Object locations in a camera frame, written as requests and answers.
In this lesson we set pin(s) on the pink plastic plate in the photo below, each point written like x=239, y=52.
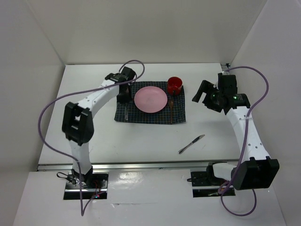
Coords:
x=150, y=99

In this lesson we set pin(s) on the dark checked cloth napkin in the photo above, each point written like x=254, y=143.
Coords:
x=162, y=117

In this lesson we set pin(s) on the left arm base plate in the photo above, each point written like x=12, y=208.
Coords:
x=97, y=186

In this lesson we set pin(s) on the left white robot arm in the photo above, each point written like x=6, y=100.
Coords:
x=78, y=125

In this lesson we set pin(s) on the silver fork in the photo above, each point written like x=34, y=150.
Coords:
x=126, y=112

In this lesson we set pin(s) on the aluminium rail front edge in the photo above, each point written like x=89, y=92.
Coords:
x=161, y=165

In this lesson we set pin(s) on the red mug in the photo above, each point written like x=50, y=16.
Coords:
x=174, y=86

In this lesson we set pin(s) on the silver table knife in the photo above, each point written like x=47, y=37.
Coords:
x=191, y=143

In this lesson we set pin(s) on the brown wooden spoon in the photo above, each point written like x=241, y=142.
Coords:
x=171, y=105

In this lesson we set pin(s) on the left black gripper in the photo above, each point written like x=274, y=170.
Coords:
x=128, y=99

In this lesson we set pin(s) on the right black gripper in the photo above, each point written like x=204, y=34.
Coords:
x=206, y=86

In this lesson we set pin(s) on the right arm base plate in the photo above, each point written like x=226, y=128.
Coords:
x=204, y=185

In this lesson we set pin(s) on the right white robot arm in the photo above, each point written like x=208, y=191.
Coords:
x=255, y=168

